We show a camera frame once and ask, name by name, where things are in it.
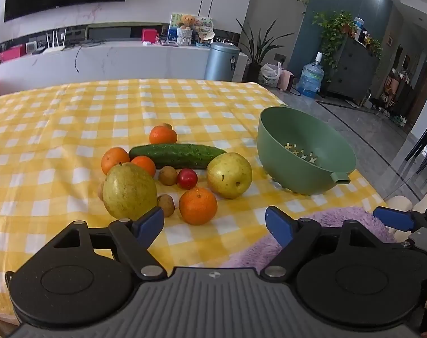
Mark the small white appliance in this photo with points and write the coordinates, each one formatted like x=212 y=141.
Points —
x=31 y=47

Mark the dark dining table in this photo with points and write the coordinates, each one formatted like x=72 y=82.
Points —
x=426 y=137

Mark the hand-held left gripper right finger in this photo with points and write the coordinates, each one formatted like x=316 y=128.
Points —
x=275 y=221

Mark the grey cabinet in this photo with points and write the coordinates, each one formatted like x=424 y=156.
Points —
x=354 y=74

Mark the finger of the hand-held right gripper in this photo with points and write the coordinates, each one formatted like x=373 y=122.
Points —
x=393 y=217

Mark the yellow checked tablecloth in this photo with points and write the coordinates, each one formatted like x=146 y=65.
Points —
x=58 y=130

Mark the yellow pear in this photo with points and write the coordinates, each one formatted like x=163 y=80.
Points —
x=229 y=175

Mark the colourful printed box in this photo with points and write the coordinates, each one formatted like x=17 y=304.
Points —
x=202 y=23

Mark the purple fluffy blanket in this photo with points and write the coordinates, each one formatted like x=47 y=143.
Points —
x=322 y=214

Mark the orange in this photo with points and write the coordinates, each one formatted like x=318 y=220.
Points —
x=144 y=164
x=162 y=135
x=198 y=206
x=114 y=158

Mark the flat pink box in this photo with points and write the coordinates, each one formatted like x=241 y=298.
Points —
x=12 y=54

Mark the white cap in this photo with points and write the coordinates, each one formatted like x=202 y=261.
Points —
x=207 y=34

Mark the white router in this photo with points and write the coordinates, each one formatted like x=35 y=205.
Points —
x=54 y=47

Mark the red box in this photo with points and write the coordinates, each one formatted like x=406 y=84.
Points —
x=150 y=35

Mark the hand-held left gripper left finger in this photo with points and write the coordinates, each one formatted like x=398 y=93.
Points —
x=151 y=220

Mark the cluttered toy shelf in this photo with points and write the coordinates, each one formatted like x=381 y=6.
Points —
x=394 y=91

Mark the long-leaved potted plant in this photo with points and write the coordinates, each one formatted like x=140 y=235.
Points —
x=259 y=47

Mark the green cucumber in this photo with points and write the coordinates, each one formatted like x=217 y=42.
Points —
x=178 y=155

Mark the white marble console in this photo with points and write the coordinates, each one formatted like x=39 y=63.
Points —
x=128 y=60

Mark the brown teddy bear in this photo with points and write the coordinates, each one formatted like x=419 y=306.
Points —
x=188 y=21

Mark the brown door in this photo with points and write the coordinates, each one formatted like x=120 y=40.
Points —
x=423 y=95

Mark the cream cushion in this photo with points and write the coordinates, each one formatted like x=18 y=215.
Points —
x=398 y=202

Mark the grey trash can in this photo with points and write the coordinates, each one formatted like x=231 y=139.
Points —
x=220 y=63

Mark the white plastic bag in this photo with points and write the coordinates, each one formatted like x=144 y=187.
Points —
x=269 y=74

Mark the green colander bowl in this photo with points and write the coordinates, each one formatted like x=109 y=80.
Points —
x=305 y=137

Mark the cluster of bottles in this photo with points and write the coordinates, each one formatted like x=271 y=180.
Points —
x=359 y=31

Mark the white paper bag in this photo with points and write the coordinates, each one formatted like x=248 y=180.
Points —
x=184 y=37

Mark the large green pear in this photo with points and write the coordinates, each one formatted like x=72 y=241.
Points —
x=128 y=190

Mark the blue water jug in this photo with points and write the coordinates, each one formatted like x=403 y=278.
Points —
x=310 y=79

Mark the trailing green plant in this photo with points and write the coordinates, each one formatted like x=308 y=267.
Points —
x=331 y=30

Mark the small red fruit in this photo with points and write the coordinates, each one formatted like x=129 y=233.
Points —
x=187 y=178

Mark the small brown fruit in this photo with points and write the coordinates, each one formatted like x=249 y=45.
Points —
x=168 y=175
x=165 y=205
x=168 y=126

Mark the small green plant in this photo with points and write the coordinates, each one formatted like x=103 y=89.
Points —
x=375 y=47

